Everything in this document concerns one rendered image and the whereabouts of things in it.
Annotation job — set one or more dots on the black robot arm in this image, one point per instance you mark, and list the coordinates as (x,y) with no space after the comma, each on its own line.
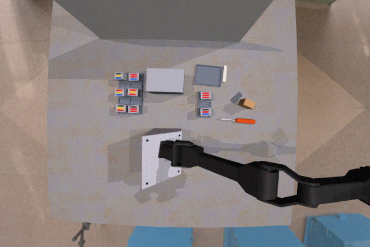
(260,178)

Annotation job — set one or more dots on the orange-handled screwdriver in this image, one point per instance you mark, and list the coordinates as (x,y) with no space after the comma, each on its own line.
(247,121)

